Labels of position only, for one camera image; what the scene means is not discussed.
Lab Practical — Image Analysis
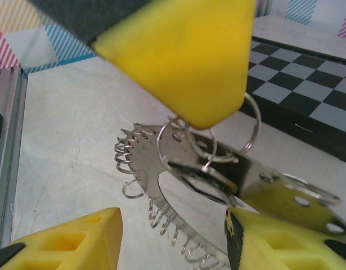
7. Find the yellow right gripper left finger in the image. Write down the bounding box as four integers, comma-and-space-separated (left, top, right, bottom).
0, 207, 123, 270

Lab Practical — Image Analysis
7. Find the black grey chessboard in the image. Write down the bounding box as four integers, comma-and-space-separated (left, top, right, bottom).
240, 36, 346, 163

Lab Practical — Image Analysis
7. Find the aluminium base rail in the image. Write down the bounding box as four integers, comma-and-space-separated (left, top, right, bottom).
0, 67, 29, 270

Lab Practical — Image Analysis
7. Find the key with black tag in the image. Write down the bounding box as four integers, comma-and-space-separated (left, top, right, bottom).
167, 156, 346, 236

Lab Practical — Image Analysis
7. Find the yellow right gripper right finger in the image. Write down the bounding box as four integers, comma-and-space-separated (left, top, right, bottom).
223, 206, 346, 270

